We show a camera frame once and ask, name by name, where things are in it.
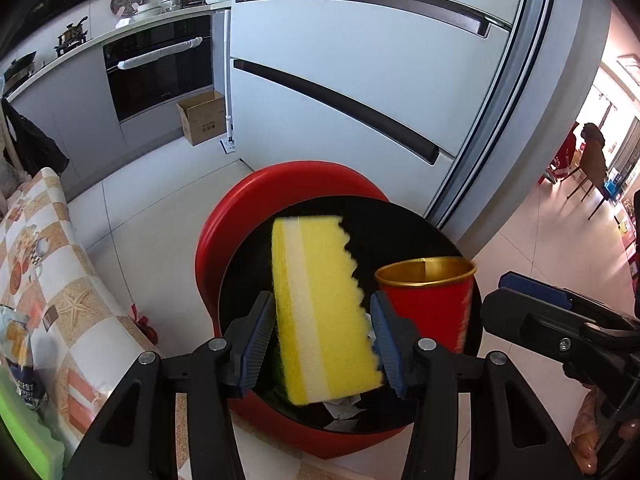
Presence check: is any person's right hand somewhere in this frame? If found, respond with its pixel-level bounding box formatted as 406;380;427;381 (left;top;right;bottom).
570;389;608;478

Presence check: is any white refrigerator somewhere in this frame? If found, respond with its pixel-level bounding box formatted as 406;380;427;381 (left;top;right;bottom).
227;0;531;211

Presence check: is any brown dining chair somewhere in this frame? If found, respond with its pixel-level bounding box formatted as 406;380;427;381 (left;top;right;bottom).
567;122;618;221

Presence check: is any red paper cup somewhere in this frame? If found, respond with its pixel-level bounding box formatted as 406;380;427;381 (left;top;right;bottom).
375;256;477;356

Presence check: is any small red ornament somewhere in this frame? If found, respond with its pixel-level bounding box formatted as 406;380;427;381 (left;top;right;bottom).
131;302;161;346

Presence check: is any grey kitchen cabinet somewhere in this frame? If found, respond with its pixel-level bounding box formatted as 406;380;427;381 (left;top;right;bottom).
0;2;233;201

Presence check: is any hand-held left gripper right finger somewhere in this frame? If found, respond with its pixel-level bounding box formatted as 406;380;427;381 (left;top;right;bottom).
369;291;583;480

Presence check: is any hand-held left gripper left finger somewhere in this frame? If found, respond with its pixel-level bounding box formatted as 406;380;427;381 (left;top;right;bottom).
64;290;276;480

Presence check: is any black trash bin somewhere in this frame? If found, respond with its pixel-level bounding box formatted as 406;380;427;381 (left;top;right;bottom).
217;197;483;435

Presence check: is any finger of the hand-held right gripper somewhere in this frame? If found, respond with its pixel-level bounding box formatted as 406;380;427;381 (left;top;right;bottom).
497;271;640;333
481;287;601;367

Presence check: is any green sponge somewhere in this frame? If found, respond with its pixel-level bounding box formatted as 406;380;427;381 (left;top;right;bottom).
0;365;66;480

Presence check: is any yellow sponge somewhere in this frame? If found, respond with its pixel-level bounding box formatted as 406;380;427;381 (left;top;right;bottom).
271;215;385;407

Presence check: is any black cooking pot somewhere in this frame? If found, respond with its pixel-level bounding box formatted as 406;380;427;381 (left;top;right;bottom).
55;16;90;53

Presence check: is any grey sliding door frame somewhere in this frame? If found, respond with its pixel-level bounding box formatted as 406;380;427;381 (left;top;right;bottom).
425;0;613;241

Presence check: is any cardboard box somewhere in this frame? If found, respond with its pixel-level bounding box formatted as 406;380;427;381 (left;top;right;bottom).
176;91;227;147

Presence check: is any black built-in oven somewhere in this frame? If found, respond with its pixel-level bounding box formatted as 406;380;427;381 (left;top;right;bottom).
102;14;213;123

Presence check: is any white tissue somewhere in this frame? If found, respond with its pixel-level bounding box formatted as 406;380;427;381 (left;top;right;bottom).
320;394;371;422

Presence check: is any red plastic stool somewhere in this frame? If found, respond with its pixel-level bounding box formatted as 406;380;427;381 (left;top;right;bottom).
195;161;416;461

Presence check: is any checkered patterned tablecloth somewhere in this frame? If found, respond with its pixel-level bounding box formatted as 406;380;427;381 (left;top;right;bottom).
0;167;166;480

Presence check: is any red gift bag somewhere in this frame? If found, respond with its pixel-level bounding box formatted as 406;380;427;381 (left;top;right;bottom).
542;135;581;183

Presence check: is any dark jacket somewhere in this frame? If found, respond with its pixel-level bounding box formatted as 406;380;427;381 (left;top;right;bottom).
0;97;70;177

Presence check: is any blue snack packet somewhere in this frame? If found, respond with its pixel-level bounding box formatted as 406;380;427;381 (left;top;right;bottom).
0;305;46;411

